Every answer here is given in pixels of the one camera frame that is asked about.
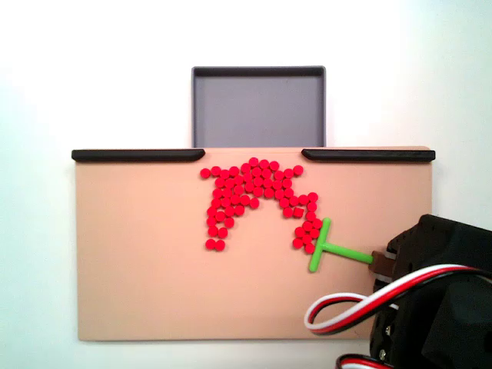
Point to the grey square tray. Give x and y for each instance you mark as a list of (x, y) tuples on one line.
[(257, 111)]

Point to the green T-shaped pusher tool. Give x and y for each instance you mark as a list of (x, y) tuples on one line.
[(346, 253)]

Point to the brown tool holder block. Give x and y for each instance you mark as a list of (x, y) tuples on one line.
[(382, 264)]

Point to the beige rectangular board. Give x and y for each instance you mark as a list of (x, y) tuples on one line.
[(153, 269)]

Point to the black edge bar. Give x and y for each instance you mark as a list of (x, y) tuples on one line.
[(134, 155), (369, 155)]

